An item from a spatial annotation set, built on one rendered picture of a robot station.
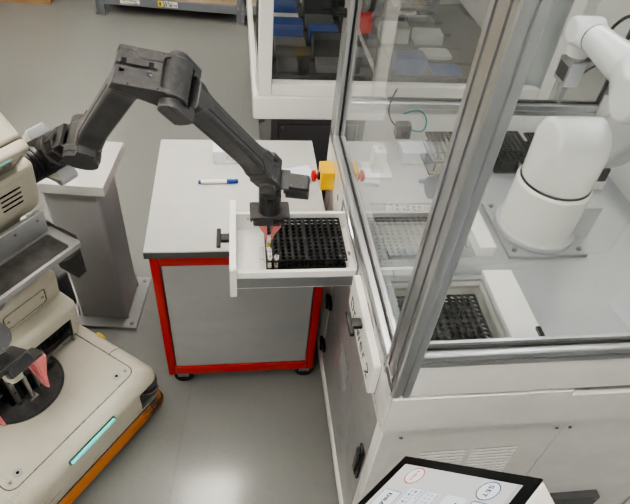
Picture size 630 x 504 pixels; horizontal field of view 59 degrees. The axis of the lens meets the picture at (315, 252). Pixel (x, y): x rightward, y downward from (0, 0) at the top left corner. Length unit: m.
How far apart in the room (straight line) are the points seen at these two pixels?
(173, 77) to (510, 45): 0.55
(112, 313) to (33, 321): 1.01
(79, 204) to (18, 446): 0.82
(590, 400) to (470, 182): 0.77
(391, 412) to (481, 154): 0.67
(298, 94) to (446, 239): 1.44
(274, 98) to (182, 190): 0.54
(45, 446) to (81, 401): 0.17
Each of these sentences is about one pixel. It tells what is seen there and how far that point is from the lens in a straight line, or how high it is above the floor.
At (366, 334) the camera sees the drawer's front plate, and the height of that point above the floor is 0.92.
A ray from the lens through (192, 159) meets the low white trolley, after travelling 2.12.
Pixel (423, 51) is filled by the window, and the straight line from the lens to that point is 1.06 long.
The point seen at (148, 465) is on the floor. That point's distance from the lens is 2.20.
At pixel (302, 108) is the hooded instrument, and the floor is 0.85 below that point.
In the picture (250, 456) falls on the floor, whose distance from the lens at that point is 2.18.
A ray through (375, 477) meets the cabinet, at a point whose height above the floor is 0.55.
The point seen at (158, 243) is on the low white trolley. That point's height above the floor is 0.76.
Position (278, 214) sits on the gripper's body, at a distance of 1.43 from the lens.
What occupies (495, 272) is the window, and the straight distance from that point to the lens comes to 1.00.
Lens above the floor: 1.96
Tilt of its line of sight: 44 degrees down
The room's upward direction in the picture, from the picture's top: 6 degrees clockwise
